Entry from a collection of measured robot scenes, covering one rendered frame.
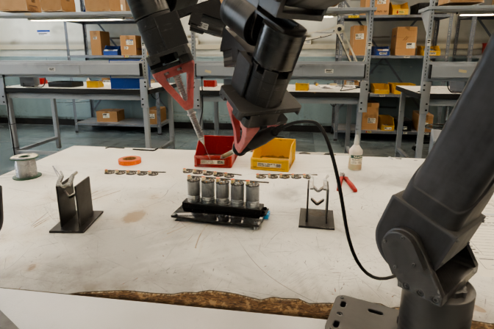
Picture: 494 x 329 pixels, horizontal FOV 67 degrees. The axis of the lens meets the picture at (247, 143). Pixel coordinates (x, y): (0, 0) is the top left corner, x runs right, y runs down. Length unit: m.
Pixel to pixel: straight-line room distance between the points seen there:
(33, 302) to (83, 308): 0.07
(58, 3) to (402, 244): 3.38
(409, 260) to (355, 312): 0.12
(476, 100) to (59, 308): 0.48
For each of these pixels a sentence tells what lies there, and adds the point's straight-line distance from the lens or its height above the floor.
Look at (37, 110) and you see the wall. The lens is 6.39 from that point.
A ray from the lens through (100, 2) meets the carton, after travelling 3.37.
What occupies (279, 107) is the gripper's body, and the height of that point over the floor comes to 0.97.
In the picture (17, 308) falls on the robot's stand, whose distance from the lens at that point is 0.54.
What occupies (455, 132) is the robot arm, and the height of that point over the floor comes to 0.98.
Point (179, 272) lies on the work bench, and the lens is 0.54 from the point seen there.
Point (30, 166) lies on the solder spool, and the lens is 1.01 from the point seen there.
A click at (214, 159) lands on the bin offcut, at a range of 0.96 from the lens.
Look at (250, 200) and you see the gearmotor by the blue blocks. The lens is 0.66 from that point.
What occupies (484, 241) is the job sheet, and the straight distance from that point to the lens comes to 0.71.
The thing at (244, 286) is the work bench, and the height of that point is 0.75.
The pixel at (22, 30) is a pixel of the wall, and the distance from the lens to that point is 6.39.
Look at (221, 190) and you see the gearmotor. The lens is 0.67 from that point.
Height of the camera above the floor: 1.04
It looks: 14 degrees down
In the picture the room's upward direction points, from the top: straight up
